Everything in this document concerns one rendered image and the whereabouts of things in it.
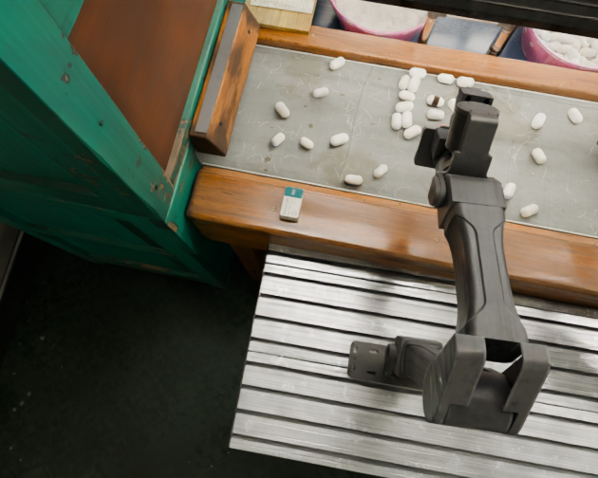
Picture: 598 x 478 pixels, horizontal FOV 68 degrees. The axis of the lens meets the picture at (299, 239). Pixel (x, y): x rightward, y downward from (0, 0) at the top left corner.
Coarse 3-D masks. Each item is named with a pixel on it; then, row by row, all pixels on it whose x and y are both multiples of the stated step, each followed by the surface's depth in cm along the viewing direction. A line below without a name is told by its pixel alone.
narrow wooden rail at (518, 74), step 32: (288, 32) 95; (320, 32) 95; (352, 32) 95; (384, 64) 95; (416, 64) 93; (448, 64) 93; (480, 64) 93; (512, 64) 93; (544, 64) 93; (576, 96) 92
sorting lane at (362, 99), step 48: (288, 96) 94; (336, 96) 94; (384, 96) 94; (528, 96) 94; (240, 144) 91; (288, 144) 91; (384, 144) 91; (528, 144) 91; (576, 144) 91; (384, 192) 88; (528, 192) 88; (576, 192) 88
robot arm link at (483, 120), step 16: (464, 112) 58; (480, 112) 58; (496, 112) 58; (464, 128) 58; (480, 128) 56; (496, 128) 56; (448, 144) 61; (464, 144) 58; (480, 144) 58; (464, 160) 59; (480, 160) 59; (480, 176) 60; (432, 192) 59
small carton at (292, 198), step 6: (288, 186) 84; (288, 192) 84; (294, 192) 83; (300, 192) 83; (288, 198) 83; (294, 198) 83; (300, 198) 83; (282, 204) 83; (288, 204) 83; (294, 204) 83; (300, 204) 83; (282, 210) 83; (288, 210) 83; (294, 210) 83; (282, 216) 83; (288, 216) 82; (294, 216) 82
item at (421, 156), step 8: (424, 128) 70; (432, 128) 70; (424, 136) 71; (432, 136) 71; (424, 144) 72; (416, 152) 73; (424, 152) 72; (416, 160) 73; (424, 160) 73; (432, 160) 73; (432, 168) 74
